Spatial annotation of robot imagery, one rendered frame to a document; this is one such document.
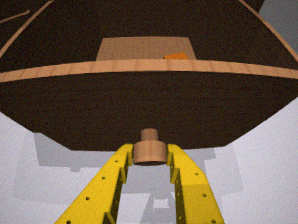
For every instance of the dark brown chest of drawers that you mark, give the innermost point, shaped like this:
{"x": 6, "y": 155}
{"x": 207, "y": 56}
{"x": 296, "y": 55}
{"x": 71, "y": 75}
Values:
{"x": 35, "y": 5}

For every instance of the orange 9v battery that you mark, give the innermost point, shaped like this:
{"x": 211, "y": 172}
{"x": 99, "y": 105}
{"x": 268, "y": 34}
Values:
{"x": 177, "y": 56}

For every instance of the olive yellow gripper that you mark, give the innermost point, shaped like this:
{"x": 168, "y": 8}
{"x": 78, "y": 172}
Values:
{"x": 98, "y": 203}

